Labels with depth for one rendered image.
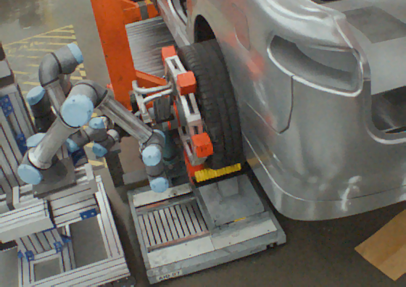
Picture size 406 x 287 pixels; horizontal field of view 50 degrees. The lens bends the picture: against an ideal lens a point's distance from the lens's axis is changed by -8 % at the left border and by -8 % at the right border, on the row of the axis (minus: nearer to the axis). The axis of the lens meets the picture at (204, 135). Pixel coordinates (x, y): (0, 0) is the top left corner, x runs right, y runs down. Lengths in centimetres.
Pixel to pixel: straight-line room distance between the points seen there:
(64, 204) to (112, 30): 101
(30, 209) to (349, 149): 149
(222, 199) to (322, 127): 137
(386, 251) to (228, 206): 97
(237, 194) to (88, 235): 92
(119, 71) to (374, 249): 182
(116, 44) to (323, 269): 174
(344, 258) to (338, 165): 122
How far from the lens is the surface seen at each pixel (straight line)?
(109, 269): 255
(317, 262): 269
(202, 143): 209
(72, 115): 179
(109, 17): 263
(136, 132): 197
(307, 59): 152
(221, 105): 210
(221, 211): 269
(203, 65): 216
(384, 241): 282
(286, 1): 142
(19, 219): 226
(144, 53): 461
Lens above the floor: 212
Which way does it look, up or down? 35 degrees down
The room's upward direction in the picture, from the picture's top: 9 degrees counter-clockwise
